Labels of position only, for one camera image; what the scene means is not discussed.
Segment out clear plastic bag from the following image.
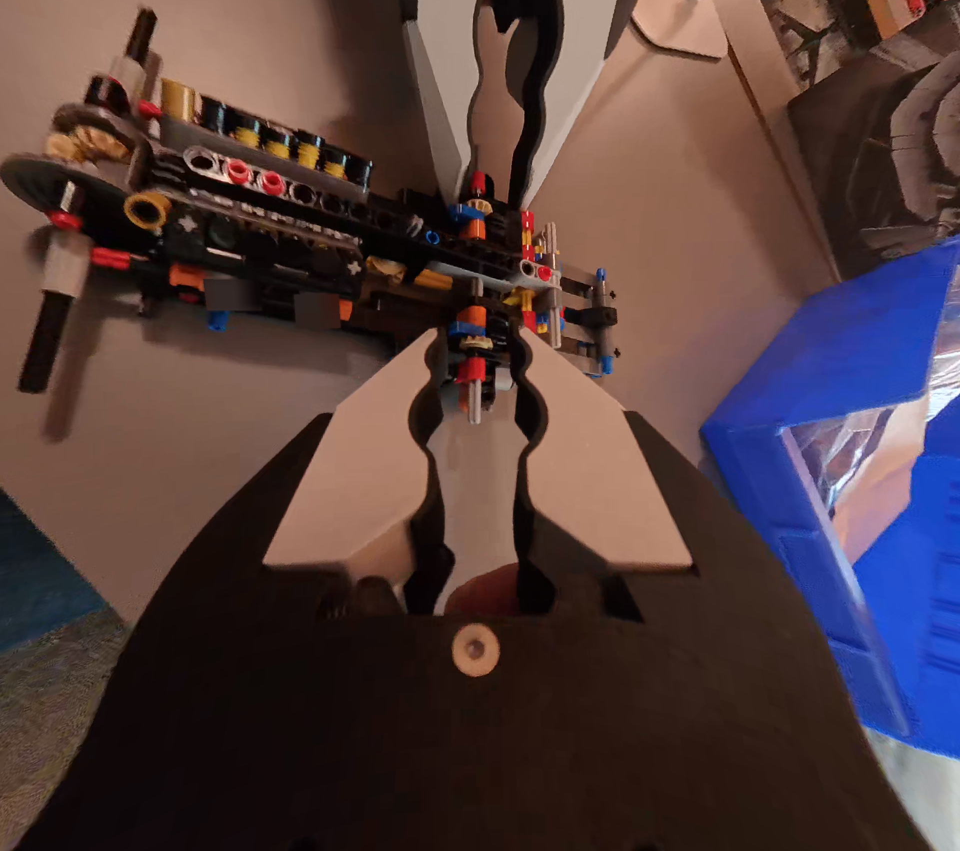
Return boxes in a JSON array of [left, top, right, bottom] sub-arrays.
[[780, 341, 960, 567]]

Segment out brown paper bag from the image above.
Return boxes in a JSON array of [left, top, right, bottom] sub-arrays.
[[828, 416, 927, 560]]

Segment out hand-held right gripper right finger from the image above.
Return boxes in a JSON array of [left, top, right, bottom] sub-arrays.
[[514, 326, 694, 615]]

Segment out multicoloured lego technic model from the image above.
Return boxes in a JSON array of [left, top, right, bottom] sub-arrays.
[[0, 7, 624, 425]]

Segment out large blue plastic bin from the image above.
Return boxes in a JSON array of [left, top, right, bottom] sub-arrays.
[[701, 243, 960, 762]]

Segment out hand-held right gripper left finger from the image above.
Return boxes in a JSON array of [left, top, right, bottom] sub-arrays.
[[261, 328, 456, 614]]

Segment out dark printed cardboard box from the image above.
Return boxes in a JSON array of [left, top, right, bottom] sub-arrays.
[[787, 3, 960, 282]]

